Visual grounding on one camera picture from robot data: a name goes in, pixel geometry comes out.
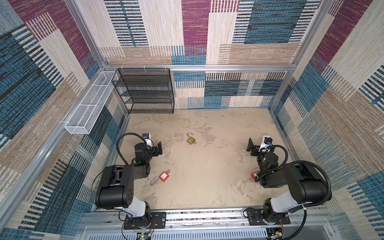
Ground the black wire shelf rack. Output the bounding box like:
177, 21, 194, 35
112, 68, 175, 114

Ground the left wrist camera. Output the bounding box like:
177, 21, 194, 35
142, 133, 154, 147

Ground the black mounting plate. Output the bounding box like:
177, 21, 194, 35
123, 212, 167, 230
243, 208, 291, 226

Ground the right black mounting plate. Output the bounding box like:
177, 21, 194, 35
243, 208, 291, 226

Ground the white wire mesh basket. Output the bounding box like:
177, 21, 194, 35
65, 71, 115, 135

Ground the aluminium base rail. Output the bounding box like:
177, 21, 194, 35
75, 207, 341, 240

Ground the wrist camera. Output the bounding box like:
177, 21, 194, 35
142, 133, 154, 147
259, 136, 273, 153

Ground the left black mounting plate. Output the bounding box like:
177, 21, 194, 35
123, 212, 167, 230

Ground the left black cable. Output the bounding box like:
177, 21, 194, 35
116, 132, 148, 166

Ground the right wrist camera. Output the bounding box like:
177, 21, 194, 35
259, 136, 273, 153

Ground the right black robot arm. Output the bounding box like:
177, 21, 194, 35
246, 136, 332, 225

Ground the red padlock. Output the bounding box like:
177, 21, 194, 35
250, 171, 259, 181
150, 170, 170, 186

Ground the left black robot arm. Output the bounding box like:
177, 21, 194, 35
95, 142, 163, 229

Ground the brass padlock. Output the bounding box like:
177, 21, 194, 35
187, 132, 197, 145

